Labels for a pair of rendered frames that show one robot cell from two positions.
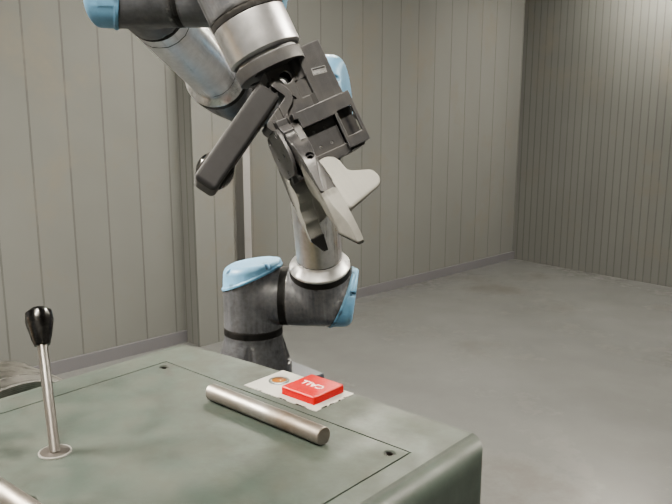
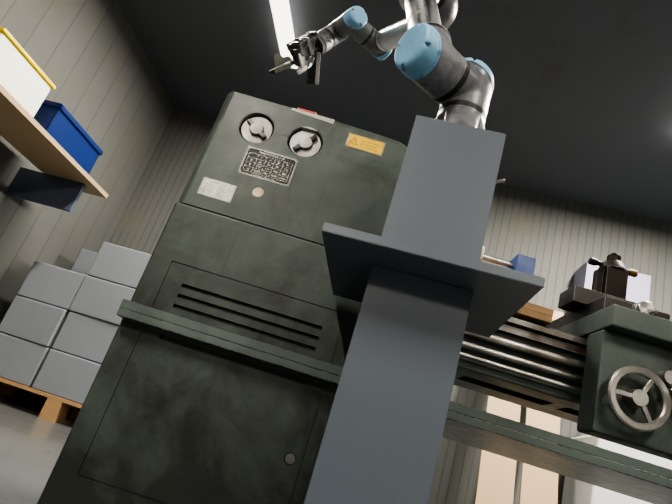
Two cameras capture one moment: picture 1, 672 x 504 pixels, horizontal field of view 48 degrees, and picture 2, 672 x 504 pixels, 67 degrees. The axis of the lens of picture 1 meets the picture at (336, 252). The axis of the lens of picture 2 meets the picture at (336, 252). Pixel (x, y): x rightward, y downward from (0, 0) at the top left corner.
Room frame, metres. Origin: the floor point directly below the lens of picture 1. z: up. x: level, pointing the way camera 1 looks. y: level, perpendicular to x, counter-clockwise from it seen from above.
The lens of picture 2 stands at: (2.13, -0.61, 0.39)
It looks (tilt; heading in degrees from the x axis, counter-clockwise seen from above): 20 degrees up; 142
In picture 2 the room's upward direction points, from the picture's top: 18 degrees clockwise
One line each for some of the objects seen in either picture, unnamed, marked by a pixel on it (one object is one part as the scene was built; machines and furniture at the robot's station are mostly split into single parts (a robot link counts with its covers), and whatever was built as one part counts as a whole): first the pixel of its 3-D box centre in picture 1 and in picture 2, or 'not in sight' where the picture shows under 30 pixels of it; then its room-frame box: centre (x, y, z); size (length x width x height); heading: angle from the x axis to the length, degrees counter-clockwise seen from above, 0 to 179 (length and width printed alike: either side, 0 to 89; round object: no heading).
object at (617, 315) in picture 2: not in sight; (612, 348); (1.53, 0.98, 0.89); 0.53 x 0.30 x 0.06; 139
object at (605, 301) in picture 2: not in sight; (595, 328); (1.48, 0.96, 0.95); 0.43 x 0.18 x 0.04; 139
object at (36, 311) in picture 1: (41, 326); not in sight; (0.85, 0.35, 1.38); 0.04 x 0.03 x 0.05; 49
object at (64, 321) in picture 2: not in sight; (116, 341); (-1.93, 0.76, 0.63); 1.29 x 0.84 x 1.25; 43
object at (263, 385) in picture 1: (298, 408); (310, 128); (0.97, 0.05, 1.23); 0.13 x 0.08 x 0.06; 49
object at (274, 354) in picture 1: (253, 348); (457, 132); (1.44, 0.16, 1.15); 0.15 x 0.15 x 0.10
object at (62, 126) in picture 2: not in sight; (50, 136); (-1.51, -0.34, 1.66); 0.53 x 0.40 x 0.21; 133
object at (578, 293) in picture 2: not in sight; (599, 306); (1.51, 0.89, 1.00); 0.20 x 0.10 x 0.05; 49
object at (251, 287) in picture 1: (256, 292); (465, 92); (1.44, 0.16, 1.27); 0.13 x 0.12 x 0.14; 83
